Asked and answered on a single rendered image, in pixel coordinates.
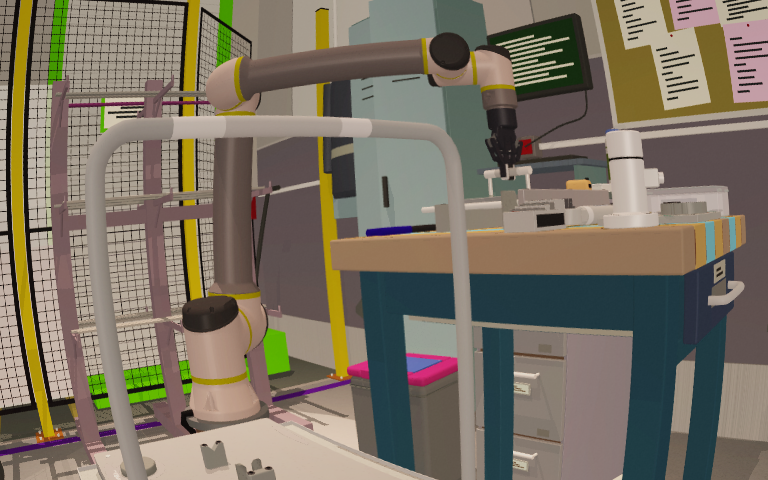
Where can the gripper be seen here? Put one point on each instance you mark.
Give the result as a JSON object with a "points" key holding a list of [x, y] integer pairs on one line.
{"points": [[501, 123]]}

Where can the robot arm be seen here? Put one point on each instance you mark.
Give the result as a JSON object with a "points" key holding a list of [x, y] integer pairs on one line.
{"points": [[336, 63]]}

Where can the teal tall cabinet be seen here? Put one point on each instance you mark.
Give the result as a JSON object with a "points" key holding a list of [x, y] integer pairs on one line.
{"points": [[414, 138]]}

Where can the grey cabinet drawer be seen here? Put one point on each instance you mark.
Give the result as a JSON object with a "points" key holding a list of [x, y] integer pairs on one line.
{"points": [[528, 343], [549, 465], [549, 414]]}

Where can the white thin tube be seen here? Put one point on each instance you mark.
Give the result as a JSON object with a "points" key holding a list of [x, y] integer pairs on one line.
{"points": [[297, 186]]}

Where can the grey white hoop tube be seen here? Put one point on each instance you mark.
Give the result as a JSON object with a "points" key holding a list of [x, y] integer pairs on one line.
{"points": [[276, 126]]}

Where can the dark blue bench drawer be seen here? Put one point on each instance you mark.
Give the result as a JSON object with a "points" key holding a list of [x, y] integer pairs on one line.
{"points": [[696, 312]]}

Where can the grey filing cabinet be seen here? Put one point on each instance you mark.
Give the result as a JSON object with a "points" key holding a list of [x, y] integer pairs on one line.
{"points": [[600, 396]]}

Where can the pink tube rack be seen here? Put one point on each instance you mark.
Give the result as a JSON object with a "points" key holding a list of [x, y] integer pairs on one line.
{"points": [[157, 216]]}

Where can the grey filling tube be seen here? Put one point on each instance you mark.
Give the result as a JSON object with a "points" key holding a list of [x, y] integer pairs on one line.
{"points": [[120, 322], [120, 201]]}

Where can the grey tray cradle block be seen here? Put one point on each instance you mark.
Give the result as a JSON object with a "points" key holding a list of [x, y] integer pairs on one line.
{"points": [[215, 457], [255, 471]]}

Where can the red small box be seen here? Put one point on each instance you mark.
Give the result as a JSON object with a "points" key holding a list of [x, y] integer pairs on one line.
{"points": [[526, 148]]}

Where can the grey box with dark window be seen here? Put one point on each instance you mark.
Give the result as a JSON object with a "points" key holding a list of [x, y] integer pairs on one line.
{"points": [[522, 221]]}

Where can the grey long flat block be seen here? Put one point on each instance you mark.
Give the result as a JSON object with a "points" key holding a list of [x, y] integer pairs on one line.
{"points": [[558, 197]]}

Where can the white long rod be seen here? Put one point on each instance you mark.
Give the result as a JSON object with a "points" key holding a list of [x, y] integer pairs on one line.
{"points": [[570, 141]]}

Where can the yellow small block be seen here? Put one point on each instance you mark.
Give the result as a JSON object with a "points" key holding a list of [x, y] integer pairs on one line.
{"points": [[579, 185]]}

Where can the grey block with white rod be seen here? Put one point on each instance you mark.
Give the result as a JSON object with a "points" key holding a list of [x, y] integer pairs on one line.
{"points": [[447, 219]]}

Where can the teal wooden-top bench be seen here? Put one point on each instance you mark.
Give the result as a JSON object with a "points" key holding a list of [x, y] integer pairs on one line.
{"points": [[510, 252]]}

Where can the dark green-text monitor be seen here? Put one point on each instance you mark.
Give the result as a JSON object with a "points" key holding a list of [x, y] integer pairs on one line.
{"points": [[549, 57]]}

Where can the white cylinder stand device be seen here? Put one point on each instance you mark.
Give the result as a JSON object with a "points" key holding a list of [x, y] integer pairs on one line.
{"points": [[627, 180]]}

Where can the blue black pen tool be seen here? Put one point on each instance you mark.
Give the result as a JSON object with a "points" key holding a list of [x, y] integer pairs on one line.
{"points": [[390, 230]]}

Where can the cork notice board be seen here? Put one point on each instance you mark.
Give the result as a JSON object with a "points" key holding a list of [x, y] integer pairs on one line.
{"points": [[630, 102]]}

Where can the grey stepped metal part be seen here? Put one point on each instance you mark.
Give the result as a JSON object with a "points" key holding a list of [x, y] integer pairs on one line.
{"points": [[690, 211]]}

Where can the clear plastic box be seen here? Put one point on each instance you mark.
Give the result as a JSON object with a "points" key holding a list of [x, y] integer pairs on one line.
{"points": [[714, 195]]}

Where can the pink bin lid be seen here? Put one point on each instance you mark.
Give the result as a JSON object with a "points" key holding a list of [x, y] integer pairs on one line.
{"points": [[384, 371]]}

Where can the black rod red grip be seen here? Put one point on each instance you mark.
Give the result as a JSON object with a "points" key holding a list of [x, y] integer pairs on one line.
{"points": [[262, 240]]}

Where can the grey waste bin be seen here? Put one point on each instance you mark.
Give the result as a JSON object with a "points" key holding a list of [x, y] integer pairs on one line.
{"points": [[414, 432]]}

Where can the green floor panel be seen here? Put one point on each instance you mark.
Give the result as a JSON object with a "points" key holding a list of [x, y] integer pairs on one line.
{"points": [[277, 354]]}

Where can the white paper green-edged sign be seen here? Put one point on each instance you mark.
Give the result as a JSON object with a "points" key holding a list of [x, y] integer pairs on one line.
{"points": [[123, 117]]}

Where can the purple thin rod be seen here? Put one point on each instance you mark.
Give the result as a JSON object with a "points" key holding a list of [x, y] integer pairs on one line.
{"points": [[108, 104]]}

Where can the teal wall shelf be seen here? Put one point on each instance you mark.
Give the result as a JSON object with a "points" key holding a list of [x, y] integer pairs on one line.
{"points": [[570, 165]]}

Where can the black wall panel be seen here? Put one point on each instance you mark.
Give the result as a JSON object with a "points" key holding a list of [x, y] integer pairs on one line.
{"points": [[339, 138]]}

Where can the yellow post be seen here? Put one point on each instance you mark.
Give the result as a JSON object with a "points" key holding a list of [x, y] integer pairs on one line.
{"points": [[329, 180]]}

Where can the orange foot bracket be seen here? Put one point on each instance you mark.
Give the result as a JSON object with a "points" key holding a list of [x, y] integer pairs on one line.
{"points": [[49, 434], [339, 376]]}

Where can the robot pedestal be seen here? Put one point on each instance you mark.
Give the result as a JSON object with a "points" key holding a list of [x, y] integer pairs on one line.
{"points": [[261, 414]]}

